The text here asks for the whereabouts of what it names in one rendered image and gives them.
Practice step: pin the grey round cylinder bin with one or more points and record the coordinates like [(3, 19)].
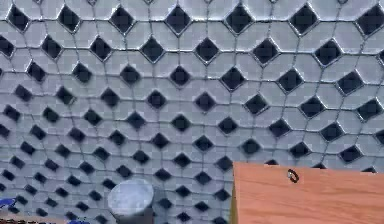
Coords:
[(130, 200)]

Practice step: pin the blue patterned cloth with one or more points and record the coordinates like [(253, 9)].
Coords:
[(8, 202)]

